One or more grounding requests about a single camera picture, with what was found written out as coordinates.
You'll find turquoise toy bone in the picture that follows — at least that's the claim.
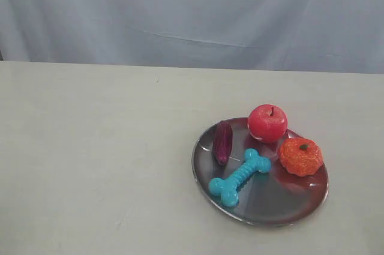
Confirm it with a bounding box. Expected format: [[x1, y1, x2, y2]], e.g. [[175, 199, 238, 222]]
[[208, 148, 272, 208]]

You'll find purple toy eggplant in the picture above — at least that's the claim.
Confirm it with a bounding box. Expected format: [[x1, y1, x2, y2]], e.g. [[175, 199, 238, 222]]
[[212, 121, 233, 166]]

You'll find red toy apple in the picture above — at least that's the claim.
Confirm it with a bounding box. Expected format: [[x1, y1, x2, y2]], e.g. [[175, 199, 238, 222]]
[[247, 104, 288, 143]]

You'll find orange toy pumpkin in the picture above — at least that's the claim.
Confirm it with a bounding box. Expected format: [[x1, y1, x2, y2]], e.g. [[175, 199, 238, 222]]
[[278, 137, 323, 177]]

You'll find round stainless steel plate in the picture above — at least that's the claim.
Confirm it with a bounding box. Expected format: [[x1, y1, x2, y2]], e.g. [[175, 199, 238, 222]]
[[191, 117, 328, 226]]

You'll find light blue backdrop cloth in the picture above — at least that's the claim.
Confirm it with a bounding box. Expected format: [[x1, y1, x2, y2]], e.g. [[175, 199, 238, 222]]
[[1, 0, 383, 73]]

